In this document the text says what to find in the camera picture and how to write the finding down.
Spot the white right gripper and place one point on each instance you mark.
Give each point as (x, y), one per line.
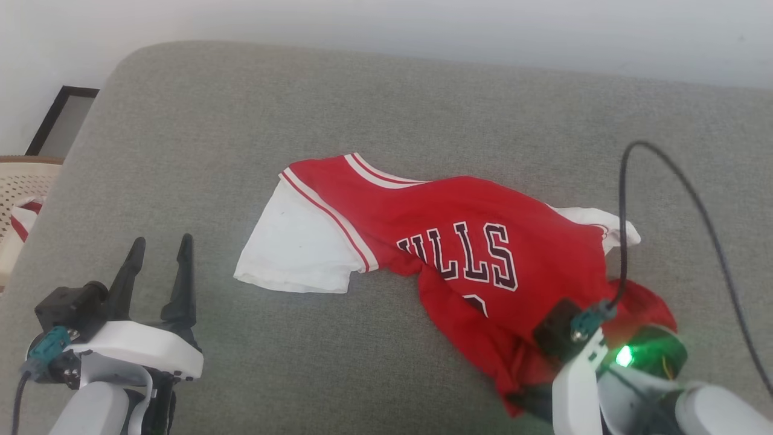
(577, 393)

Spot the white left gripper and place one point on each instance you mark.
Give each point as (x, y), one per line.
(145, 347)

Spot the red Bulls basketball jersey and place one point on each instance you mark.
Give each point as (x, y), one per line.
(483, 205)

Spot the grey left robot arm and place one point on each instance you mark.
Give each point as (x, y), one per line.
(90, 414)

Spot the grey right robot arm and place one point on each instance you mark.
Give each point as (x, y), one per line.
(712, 411)

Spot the beige woven laundry basket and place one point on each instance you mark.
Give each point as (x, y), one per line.
(24, 181)

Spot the black framed panel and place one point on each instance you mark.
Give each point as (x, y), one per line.
(81, 92)

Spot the grey fabric sofa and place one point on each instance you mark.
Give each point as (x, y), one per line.
(423, 103)

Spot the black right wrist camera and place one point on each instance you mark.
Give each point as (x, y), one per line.
(555, 329)

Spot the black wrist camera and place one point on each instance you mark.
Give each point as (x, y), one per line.
(555, 329)
(66, 308)

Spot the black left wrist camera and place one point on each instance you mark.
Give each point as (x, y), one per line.
(66, 308)

